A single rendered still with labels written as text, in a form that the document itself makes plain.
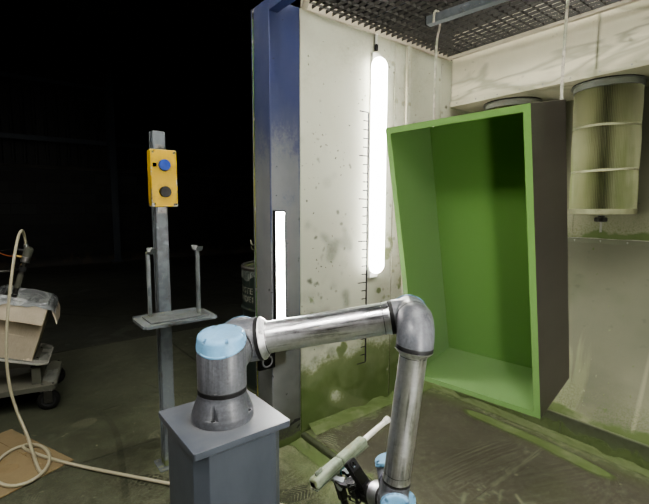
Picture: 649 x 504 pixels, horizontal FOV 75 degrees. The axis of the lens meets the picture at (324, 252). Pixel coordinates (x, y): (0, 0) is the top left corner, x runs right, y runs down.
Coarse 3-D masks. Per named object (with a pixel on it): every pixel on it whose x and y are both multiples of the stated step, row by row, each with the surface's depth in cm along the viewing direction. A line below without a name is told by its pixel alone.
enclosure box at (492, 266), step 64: (448, 128) 200; (512, 128) 179; (448, 192) 209; (512, 192) 187; (448, 256) 219; (512, 256) 195; (448, 320) 230; (512, 320) 203; (448, 384) 197; (512, 384) 193
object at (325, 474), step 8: (384, 424) 194; (368, 432) 188; (376, 432) 190; (360, 440) 183; (344, 448) 180; (352, 448) 179; (360, 448) 181; (336, 456) 177; (344, 456) 175; (352, 456) 177; (328, 464) 172; (336, 464) 171; (344, 464) 174; (320, 472) 168; (328, 472) 168; (336, 472) 171; (312, 480) 165; (320, 480) 165; (328, 480) 169; (312, 488) 167; (320, 488) 165; (336, 488) 173; (344, 496) 173
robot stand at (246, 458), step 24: (192, 408) 138; (264, 408) 139; (168, 432) 133; (192, 432) 124; (216, 432) 124; (240, 432) 124; (264, 432) 126; (192, 456) 113; (216, 456) 118; (240, 456) 123; (264, 456) 128; (192, 480) 118; (216, 480) 119; (240, 480) 123; (264, 480) 129
